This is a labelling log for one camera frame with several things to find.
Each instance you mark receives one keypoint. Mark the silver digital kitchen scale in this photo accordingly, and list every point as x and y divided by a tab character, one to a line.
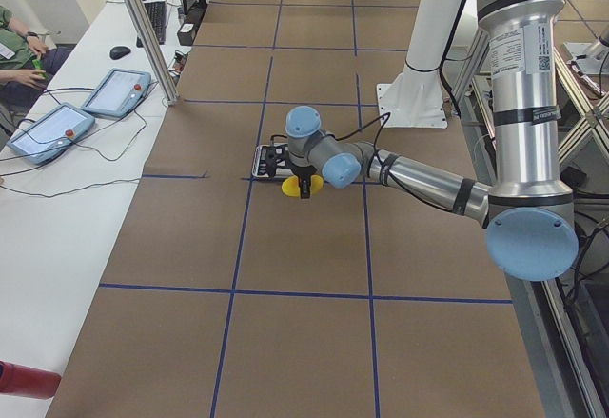
258	165

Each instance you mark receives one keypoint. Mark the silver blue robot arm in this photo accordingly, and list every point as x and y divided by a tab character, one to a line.
528	212

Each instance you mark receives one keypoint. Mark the black keyboard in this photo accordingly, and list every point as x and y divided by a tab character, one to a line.
157	14

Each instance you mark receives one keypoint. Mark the white side table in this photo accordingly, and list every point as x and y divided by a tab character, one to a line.
59	223

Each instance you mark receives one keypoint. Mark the seated person green shirt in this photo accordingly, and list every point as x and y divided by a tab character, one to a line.
26	61

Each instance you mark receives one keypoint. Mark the red cylinder object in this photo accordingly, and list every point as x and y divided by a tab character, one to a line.
28	382

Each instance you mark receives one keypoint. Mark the near blue teach pendant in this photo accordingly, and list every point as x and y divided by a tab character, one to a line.
52	134

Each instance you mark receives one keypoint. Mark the aluminium frame rail right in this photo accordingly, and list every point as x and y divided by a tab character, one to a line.
565	382

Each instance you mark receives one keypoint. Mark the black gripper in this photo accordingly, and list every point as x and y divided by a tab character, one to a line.
302	170

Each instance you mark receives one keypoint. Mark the far blue teach pendant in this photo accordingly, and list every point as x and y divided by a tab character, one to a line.
118	93

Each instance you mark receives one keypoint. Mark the aluminium frame post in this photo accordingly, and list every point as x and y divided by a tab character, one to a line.
152	49

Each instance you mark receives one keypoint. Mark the black computer mouse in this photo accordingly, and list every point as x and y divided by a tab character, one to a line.
119	52

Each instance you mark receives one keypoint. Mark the black box on table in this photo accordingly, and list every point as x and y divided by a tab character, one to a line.
186	34

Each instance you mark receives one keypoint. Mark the yellow mango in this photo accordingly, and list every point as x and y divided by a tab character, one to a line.
290	185

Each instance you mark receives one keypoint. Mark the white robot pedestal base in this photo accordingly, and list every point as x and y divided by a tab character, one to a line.
414	99

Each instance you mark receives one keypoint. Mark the blue teach pendant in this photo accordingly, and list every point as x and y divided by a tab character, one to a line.
118	93
52	134

